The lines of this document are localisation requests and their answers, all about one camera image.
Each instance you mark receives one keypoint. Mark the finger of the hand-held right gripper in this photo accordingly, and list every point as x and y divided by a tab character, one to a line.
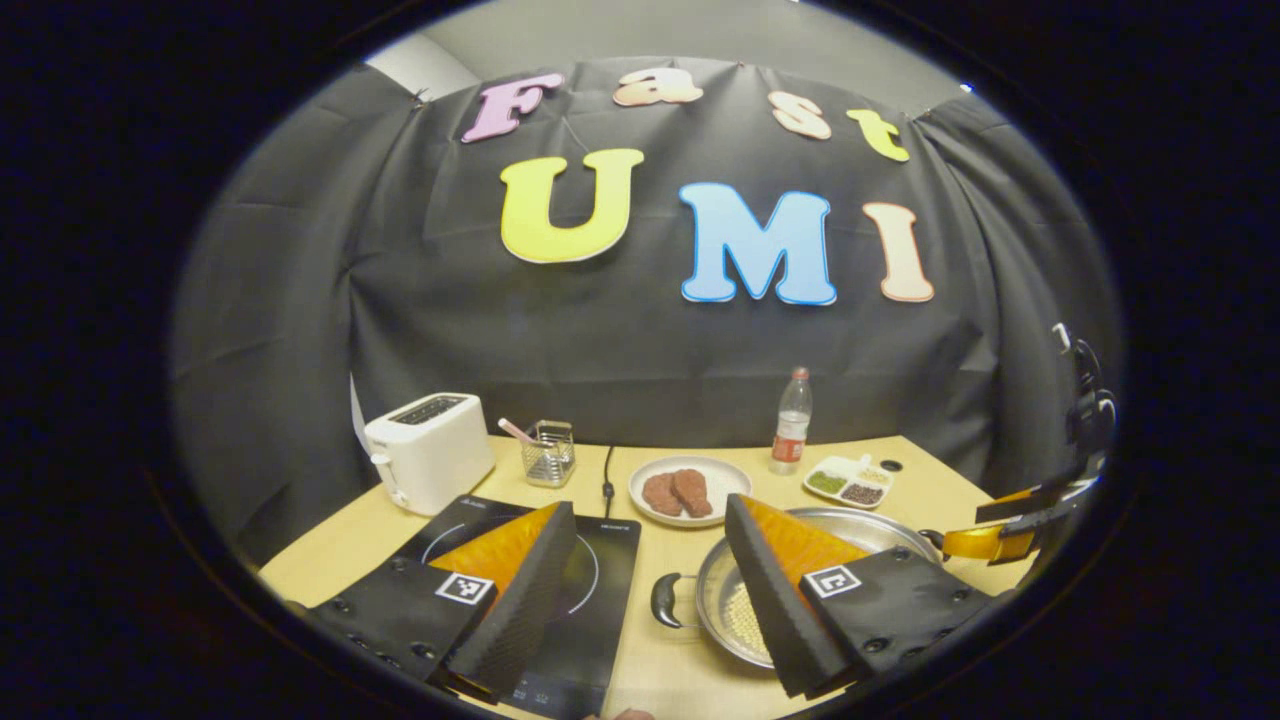
1030	498
985	545

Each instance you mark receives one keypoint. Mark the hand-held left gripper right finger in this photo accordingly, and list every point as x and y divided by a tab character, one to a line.
775	610

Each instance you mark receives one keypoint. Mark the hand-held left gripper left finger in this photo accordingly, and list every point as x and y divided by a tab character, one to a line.
520	610

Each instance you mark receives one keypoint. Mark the black induction cooktop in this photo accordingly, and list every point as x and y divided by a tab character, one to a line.
610	600

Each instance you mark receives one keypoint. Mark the pile of pale beans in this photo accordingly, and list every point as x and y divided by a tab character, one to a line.
745	620

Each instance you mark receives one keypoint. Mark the white round plate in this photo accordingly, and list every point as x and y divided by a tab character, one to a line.
735	480

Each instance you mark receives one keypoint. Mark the brown meat slice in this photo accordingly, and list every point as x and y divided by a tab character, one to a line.
693	492
660	495

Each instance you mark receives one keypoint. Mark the white divided spice dish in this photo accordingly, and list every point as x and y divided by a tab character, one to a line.
850	482

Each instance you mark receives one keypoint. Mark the white toaster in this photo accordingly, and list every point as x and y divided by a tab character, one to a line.
430	455

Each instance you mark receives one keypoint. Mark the pink utensil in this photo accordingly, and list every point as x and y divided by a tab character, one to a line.
515	430

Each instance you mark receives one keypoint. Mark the clear bottle with red label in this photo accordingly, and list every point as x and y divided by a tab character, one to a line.
792	420

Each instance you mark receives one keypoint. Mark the black backdrop cloth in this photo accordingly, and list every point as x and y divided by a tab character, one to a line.
650	360

